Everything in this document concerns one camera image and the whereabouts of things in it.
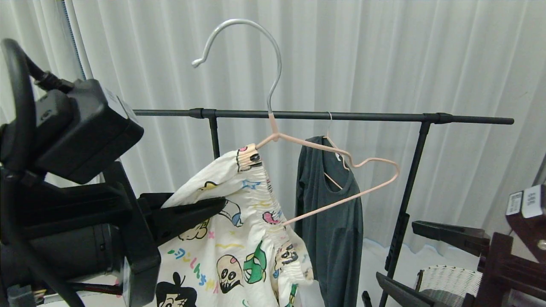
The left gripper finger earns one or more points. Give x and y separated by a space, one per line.
183 217

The white curtain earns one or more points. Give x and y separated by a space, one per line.
384 55

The black clothes rack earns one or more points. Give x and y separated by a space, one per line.
362 116

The pink clothes hanger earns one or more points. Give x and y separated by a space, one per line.
341 200
332 181

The dark grey long-sleeved shirt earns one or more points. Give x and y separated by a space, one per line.
337 238

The cream printed garment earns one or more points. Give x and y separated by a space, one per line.
239 238

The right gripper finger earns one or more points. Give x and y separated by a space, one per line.
456 238
405 296

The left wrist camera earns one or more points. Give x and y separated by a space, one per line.
85 128

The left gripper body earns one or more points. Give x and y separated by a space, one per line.
76 251

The white laundry basket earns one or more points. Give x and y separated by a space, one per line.
448 277

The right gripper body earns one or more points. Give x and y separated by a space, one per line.
495 273

